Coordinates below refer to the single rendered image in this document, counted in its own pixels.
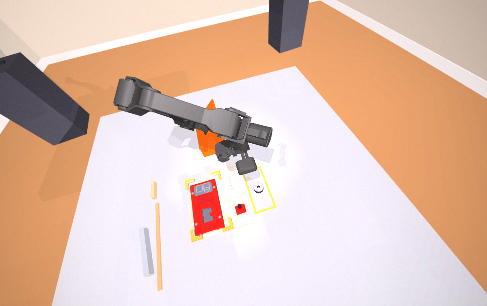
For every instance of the long tan wooden bar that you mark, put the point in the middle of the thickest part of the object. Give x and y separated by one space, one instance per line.
158 249

